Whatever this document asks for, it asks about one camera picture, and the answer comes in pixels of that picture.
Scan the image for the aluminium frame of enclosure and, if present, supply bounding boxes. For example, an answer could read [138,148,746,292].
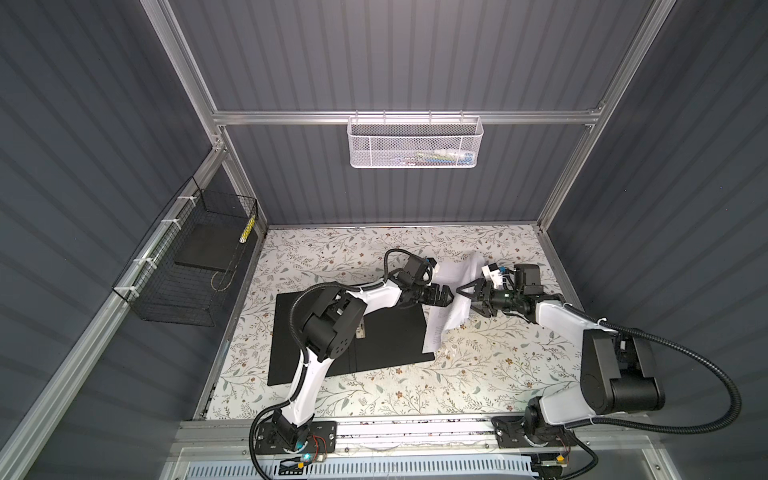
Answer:
[1,1,671,479]

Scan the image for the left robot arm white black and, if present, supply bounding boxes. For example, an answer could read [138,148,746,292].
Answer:
[265,248,453,451]

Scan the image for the printed paper sheet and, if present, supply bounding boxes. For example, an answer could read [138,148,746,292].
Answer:
[432,252,485,296]
[422,295,470,353]

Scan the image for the blue folder with black inside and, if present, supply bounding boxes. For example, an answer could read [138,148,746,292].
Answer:
[267,292,435,386]

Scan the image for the white ventilated cable duct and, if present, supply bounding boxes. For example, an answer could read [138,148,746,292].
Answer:
[182,455,535,480]

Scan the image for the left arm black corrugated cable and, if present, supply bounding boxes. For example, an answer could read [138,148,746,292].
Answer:
[248,247,415,480]

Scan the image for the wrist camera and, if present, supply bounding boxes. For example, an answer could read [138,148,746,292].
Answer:
[481,263,515,290]
[404,255,437,284]

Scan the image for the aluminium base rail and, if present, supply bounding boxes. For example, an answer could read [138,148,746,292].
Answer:
[251,413,601,457]

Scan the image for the black pad in basket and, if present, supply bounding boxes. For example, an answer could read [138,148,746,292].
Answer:
[174,224,242,272]

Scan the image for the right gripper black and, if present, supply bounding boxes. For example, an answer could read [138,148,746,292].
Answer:
[457,280,522,317]

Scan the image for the pens in white basket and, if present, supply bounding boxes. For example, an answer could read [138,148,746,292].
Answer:
[399,149,476,167]

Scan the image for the yellow marker in basket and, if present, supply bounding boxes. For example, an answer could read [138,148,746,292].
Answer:
[239,216,256,244]

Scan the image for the white wire mesh basket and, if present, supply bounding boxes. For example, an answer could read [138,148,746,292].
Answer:
[346,115,484,169]

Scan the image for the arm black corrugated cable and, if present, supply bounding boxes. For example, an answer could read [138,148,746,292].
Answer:
[248,247,415,480]
[563,302,743,480]

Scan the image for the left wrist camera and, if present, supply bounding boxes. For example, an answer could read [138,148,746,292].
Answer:
[404,255,437,284]

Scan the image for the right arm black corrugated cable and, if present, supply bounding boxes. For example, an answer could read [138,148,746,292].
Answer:
[563,302,743,480]

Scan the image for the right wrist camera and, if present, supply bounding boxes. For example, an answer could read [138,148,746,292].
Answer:
[481,263,515,290]

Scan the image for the black wire basket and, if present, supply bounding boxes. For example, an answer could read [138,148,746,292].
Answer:
[113,181,259,327]

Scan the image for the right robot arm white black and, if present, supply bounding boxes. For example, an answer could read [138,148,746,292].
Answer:
[457,264,665,446]

